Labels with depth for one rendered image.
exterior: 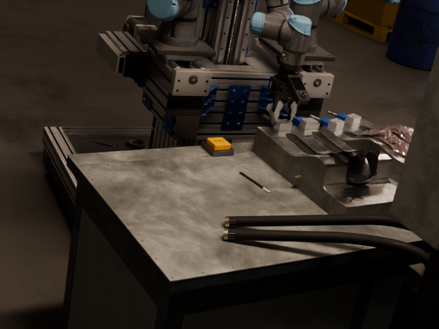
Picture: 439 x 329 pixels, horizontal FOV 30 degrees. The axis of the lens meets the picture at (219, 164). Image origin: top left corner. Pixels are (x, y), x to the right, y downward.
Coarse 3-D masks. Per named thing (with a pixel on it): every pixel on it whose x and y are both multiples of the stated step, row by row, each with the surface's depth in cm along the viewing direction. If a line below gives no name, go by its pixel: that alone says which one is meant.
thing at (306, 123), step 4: (296, 120) 280; (300, 120) 279; (304, 120) 276; (308, 120) 277; (312, 120) 277; (296, 124) 280; (300, 124) 278; (304, 124) 276; (308, 124) 275; (312, 124) 276; (316, 124) 277; (304, 128) 276; (308, 128) 276; (312, 128) 277; (316, 128) 278
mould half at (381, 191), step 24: (264, 144) 268; (288, 144) 262; (312, 144) 266; (336, 144) 270; (288, 168) 257; (312, 168) 246; (336, 168) 243; (384, 168) 253; (312, 192) 247; (336, 192) 242; (360, 192) 245; (384, 192) 248
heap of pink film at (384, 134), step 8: (384, 128) 289; (392, 128) 287; (400, 128) 284; (360, 136) 284; (376, 136) 279; (384, 136) 278; (392, 136) 277; (408, 136) 283; (392, 144) 275; (400, 144) 275; (408, 144) 279; (400, 152) 274
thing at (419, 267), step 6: (414, 264) 226; (420, 264) 226; (408, 270) 225; (414, 270) 223; (420, 270) 223; (408, 276) 225; (414, 276) 223; (420, 276) 221; (408, 282) 225; (414, 282) 223; (420, 282) 221; (414, 288) 224
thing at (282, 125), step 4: (264, 116) 280; (268, 120) 275; (280, 120) 272; (284, 120) 272; (288, 120) 273; (268, 124) 275; (276, 124) 271; (280, 124) 269; (284, 124) 270; (288, 124) 271; (276, 128) 271; (280, 128) 270; (284, 128) 271; (288, 128) 272
